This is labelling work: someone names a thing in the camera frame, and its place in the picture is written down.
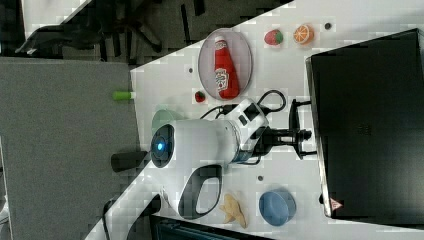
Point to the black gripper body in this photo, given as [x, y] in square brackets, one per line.
[269, 139]

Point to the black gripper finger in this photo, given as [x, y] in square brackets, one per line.
[295, 144]
[298, 134]

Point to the black toaster oven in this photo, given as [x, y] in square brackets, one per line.
[367, 103]

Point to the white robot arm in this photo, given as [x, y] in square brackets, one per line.
[184, 154]

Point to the blue plastic cup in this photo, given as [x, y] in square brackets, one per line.
[277, 206]

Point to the red ketchup bottle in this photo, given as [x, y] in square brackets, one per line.
[225, 72]

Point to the small red strawberry toy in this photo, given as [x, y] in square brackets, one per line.
[200, 97]

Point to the peeled banana toy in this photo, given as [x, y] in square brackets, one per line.
[232, 210]

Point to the grey round plate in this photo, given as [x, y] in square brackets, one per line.
[240, 53]

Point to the red green strawberry toy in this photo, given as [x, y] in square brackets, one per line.
[274, 37]

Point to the green cylinder object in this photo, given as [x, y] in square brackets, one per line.
[123, 95]

